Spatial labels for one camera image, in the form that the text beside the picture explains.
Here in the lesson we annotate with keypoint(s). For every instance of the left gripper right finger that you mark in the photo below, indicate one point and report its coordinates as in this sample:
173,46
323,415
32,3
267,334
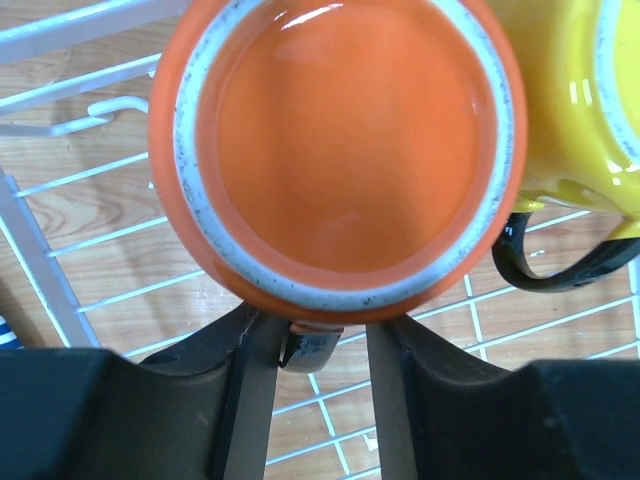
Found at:
442,413

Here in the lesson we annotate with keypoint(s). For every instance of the orange mug black handle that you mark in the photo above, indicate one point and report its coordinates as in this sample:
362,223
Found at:
336,162

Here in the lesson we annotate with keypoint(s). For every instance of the white wire dish rack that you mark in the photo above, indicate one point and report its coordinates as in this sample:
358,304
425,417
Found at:
89,259

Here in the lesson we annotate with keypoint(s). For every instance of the blue striped cloth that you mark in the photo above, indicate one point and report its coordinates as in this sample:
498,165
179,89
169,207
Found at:
8,339

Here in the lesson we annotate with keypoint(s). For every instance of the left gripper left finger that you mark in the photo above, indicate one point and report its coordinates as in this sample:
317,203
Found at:
199,409

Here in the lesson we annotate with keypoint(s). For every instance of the yellow mug black handle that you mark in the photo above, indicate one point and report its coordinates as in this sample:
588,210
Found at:
580,66

